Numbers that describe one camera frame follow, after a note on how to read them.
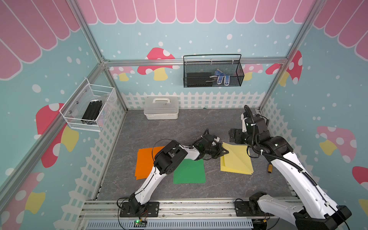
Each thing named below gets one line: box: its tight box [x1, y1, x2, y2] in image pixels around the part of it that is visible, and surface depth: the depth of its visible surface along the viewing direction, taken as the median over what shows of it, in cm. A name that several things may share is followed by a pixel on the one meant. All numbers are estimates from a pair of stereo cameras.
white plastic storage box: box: [143, 95, 180, 120], surface depth 111 cm
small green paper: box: [173, 158, 207, 185], surface depth 87 cm
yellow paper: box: [220, 141, 254, 175], surface depth 91 cm
